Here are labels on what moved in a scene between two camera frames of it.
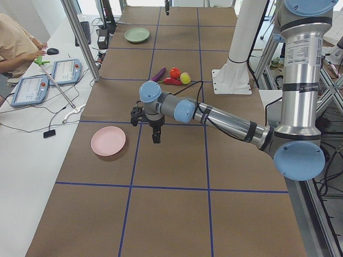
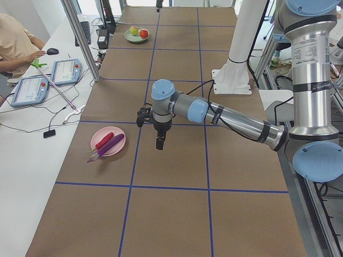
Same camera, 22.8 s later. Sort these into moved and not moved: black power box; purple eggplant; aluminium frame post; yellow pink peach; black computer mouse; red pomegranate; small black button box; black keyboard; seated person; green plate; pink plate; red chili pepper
Moved: red chili pepper; red pomegranate; purple eggplant; yellow pink peach
Not moved: black power box; aluminium frame post; pink plate; black keyboard; small black button box; black computer mouse; green plate; seated person
